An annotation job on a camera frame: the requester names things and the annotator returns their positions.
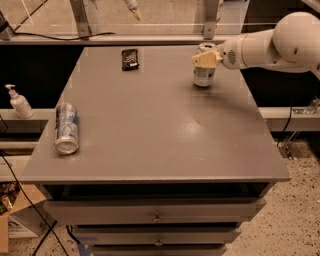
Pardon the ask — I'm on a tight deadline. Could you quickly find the blue silver lying can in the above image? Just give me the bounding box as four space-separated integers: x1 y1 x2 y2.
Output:
54 103 79 155

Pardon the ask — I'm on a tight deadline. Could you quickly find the metal bracket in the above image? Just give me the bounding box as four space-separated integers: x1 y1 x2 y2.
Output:
203 0 219 40
70 0 91 37

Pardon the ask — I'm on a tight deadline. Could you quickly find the grey drawer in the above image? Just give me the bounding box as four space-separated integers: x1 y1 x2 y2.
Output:
74 226 240 246
44 198 266 225
92 245 227 256

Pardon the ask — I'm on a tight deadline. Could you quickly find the green 7up can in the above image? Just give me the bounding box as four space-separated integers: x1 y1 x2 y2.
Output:
193 43 215 87

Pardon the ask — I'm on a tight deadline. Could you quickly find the white pump bottle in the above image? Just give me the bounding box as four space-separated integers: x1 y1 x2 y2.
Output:
5 84 34 119

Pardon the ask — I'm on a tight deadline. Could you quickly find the grey drawer cabinet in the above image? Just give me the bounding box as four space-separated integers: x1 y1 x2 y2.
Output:
19 44 292 256

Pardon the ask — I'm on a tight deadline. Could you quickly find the black cable on ledge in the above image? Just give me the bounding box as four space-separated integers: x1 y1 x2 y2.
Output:
13 31 116 42

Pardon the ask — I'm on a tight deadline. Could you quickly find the middle grey drawer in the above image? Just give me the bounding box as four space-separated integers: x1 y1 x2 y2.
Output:
74 226 240 246

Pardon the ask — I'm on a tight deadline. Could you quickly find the black snack packet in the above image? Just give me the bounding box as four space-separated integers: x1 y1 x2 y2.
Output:
121 49 139 71

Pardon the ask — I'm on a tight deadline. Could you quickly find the cream hanging tool tip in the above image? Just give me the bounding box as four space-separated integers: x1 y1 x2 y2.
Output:
124 0 141 21

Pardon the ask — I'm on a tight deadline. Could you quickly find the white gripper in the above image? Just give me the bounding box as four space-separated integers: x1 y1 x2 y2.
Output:
192 35 246 70

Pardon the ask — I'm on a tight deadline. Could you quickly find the left metal bracket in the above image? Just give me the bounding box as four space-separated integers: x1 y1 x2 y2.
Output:
70 0 91 37

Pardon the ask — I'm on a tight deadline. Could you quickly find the black floor cable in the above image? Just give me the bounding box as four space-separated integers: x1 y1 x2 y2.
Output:
0 149 71 256

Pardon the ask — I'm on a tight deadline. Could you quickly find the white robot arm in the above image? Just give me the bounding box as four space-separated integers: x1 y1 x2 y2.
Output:
192 12 320 79

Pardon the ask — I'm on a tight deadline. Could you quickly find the bottom grey drawer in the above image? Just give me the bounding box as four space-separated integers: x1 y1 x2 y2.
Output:
92 245 227 256

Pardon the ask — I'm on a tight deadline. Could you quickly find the cardboard box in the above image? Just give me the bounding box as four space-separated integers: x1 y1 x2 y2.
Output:
0 185 48 253

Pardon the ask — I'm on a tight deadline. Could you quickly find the right metal bracket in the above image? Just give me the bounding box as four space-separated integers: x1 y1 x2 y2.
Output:
203 0 219 40

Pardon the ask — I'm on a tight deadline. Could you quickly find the top grey drawer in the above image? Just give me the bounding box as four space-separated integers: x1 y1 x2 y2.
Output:
44 198 266 225

